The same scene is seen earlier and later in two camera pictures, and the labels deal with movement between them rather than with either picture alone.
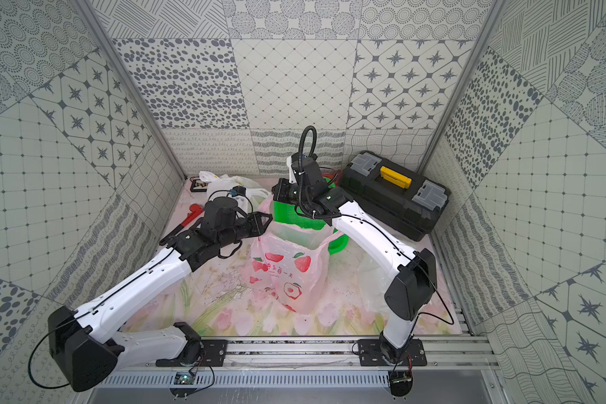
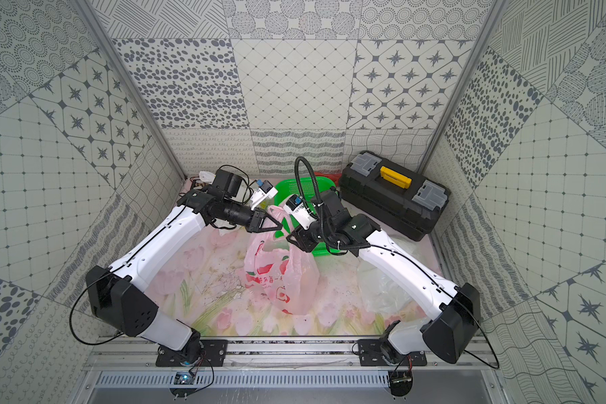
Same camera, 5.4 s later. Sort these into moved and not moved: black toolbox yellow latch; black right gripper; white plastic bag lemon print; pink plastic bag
Moved: pink plastic bag; black right gripper
Not moved: white plastic bag lemon print; black toolbox yellow latch
